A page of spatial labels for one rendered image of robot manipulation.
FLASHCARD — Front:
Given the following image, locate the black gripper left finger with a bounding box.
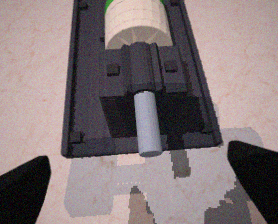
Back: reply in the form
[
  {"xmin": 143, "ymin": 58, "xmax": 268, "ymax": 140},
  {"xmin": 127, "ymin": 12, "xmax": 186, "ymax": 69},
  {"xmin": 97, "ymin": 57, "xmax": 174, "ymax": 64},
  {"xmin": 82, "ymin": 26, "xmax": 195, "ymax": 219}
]
[{"xmin": 0, "ymin": 156, "xmax": 52, "ymax": 224}]

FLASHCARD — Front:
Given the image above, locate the grey metal shaft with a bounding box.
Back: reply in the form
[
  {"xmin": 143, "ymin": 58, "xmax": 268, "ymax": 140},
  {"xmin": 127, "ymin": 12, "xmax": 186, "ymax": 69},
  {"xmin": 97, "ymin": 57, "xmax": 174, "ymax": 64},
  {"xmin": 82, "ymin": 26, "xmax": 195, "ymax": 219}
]
[{"xmin": 134, "ymin": 91, "xmax": 163, "ymax": 157}]

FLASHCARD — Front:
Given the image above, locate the green ring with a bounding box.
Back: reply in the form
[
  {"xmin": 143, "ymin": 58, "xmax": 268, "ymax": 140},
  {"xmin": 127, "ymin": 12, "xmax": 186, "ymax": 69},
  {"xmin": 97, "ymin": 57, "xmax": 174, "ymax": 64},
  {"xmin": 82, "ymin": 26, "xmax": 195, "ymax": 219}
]
[{"xmin": 104, "ymin": 0, "xmax": 165, "ymax": 13}]

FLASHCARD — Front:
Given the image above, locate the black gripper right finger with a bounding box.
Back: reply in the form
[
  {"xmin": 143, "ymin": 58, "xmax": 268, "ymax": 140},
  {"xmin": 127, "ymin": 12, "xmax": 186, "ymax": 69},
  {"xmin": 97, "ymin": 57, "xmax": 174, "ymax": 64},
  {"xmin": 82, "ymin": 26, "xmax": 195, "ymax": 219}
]
[{"xmin": 227, "ymin": 141, "xmax": 278, "ymax": 224}]

